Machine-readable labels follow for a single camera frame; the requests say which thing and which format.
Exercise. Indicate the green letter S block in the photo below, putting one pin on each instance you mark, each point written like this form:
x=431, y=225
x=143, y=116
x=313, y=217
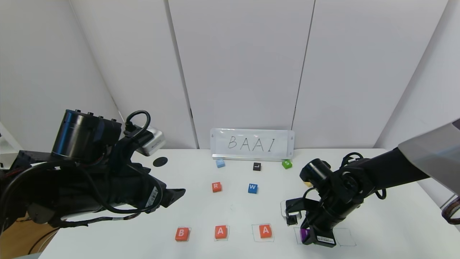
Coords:
x=286, y=164

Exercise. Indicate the orange letter B block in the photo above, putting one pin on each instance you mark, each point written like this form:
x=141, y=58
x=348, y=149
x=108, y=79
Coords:
x=182, y=233

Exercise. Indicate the light blue letter block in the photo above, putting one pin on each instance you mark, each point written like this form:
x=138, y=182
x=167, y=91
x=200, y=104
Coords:
x=220, y=163

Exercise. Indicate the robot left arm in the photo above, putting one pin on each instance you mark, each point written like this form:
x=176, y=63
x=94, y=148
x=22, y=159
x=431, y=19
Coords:
x=64, y=172

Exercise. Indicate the orange letter R block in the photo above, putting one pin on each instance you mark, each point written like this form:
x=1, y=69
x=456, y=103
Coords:
x=216, y=186

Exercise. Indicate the aluminium sign holder rail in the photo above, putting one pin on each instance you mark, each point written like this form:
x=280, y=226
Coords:
x=248, y=157

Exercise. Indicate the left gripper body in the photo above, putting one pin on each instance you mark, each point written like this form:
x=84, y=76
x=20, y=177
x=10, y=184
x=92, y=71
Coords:
x=154, y=196

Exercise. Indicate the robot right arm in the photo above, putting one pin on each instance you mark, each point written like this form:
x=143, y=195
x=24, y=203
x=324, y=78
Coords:
x=377, y=180

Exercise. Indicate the blue letter W block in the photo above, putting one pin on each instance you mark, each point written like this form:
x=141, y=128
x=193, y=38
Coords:
x=252, y=188

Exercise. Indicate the black round table grommet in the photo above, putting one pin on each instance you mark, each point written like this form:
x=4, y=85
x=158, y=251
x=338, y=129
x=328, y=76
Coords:
x=160, y=161

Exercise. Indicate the black letter L block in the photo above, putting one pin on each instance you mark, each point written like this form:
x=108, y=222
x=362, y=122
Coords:
x=257, y=166

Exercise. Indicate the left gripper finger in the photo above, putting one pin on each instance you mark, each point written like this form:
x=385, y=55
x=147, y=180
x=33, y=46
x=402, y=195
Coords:
x=174, y=191
x=170, y=200

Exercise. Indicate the purple letter I block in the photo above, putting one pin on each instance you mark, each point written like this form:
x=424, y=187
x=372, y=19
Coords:
x=304, y=233

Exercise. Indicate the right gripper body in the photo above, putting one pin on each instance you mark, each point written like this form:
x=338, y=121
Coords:
x=323, y=239

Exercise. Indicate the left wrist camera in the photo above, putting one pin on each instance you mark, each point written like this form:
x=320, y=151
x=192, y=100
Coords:
x=151, y=140

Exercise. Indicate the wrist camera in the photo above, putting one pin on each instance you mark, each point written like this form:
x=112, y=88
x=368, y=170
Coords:
x=151, y=140
x=290, y=212

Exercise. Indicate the orange letter A block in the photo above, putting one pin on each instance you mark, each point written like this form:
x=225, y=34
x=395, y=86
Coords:
x=221, y=231
x=265, y=230

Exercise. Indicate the white BAAI letter sign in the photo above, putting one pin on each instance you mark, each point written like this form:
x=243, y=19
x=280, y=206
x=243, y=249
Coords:
x=251, y=142

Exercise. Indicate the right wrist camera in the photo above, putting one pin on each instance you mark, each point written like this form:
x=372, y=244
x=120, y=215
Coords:
x=290, y=212

